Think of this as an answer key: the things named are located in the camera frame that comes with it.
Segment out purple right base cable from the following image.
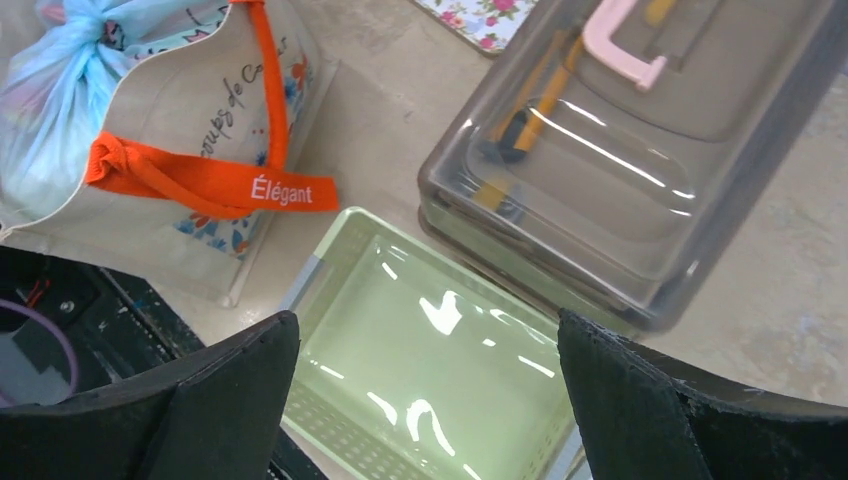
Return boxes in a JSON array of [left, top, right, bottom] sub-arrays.
[[0, 298, 81, 405]]

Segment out grey transparent lidded box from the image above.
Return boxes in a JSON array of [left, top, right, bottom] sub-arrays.
[[418, 1, 847, 331]]

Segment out floral tray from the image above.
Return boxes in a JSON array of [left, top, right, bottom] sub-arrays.
[[412, 0, 537, 57]]

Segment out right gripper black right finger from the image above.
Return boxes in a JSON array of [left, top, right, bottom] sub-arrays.
[[558, 309, 847, 479]]

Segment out beige tote bag orange handles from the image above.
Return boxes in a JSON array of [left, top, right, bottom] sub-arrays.
[[1, 1, 339, 306]]

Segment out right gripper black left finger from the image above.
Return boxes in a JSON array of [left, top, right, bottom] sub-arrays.
[[1, 311, 300, 479]]

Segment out green plastic basket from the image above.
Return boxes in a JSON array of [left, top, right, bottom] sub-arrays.
[[283, 207, 589, 479]]

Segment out blue printed plastic bag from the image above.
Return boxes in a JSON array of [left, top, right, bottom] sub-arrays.
[[1, 1, 228, 224]]

